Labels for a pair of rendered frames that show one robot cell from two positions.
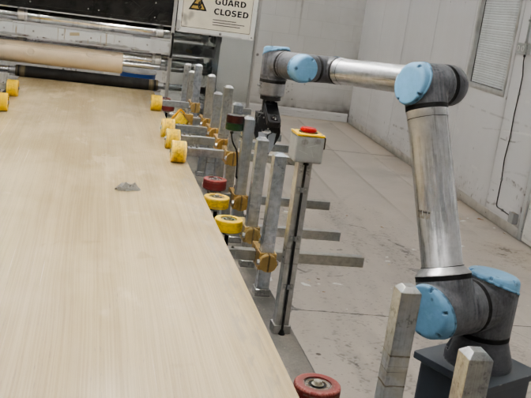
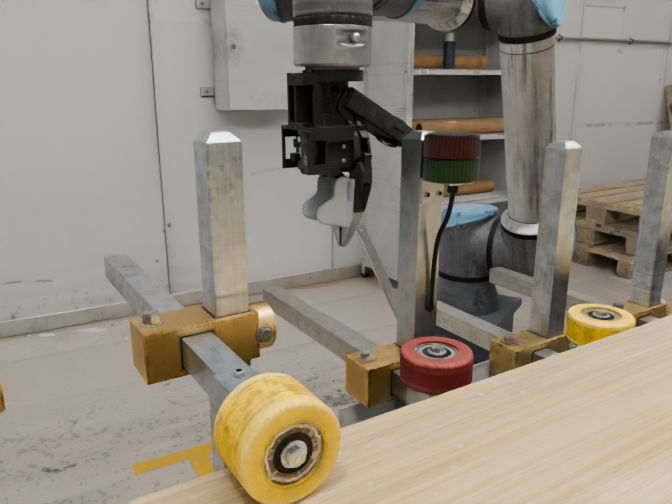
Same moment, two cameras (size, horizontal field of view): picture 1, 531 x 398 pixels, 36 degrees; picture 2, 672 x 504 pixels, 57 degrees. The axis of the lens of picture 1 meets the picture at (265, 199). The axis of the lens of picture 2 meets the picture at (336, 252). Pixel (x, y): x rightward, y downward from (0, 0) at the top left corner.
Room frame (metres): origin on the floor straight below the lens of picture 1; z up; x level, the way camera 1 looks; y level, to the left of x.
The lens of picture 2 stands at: (3.05, 0.73, 1.19)
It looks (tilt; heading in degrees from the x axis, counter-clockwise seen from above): 16 degrees down; 251
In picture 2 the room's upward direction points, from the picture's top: straight up
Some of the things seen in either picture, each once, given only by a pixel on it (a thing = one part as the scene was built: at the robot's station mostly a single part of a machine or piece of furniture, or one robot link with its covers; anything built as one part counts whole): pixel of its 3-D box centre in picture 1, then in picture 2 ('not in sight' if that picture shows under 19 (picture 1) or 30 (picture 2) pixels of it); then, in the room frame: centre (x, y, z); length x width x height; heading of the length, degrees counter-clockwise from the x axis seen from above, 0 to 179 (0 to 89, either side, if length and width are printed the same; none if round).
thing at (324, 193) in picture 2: (268, 144); (324, 209); (2.81, 0.02, 1.04); 0.06 x 0.03 x 0.09; 13
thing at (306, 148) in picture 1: (306, 147); not in sight; (1.98, -0.08, 1.18); 0.07 x 0.07 x 0.08; 13
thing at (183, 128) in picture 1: (224, 132); not in sight; (3.50, 0.21, 0.95); 0.50 x 0.04 x 0.04; 103
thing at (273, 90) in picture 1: (270, 89); (333, 50); (2.81, 0.03, 1.23); 0.10 x 0.09 x 0.05; 103
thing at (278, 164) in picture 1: (269, 235); (648, 276); (2.23, -0.02, 0.88); 0.04 x 0.04 x 0.48; 13
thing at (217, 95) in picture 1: (212, 148); not in sight; (3.45, 0.26, 0.88); 0.04 x 0.04 x 0.48; 13
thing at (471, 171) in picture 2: (234, 125); (450, 168); (2.71, 0.14, 1.10); 0.06 x 0.06 x 0.02
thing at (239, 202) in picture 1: (237, 199); (402, 368); (2.74, 0.10, 0.85); 0.14 x 0.06 x 0.05; 13
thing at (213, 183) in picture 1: (213, 193); (434, 393); (2.74, 0.18, 0.85); 0.08 x 0.08 x 0.11
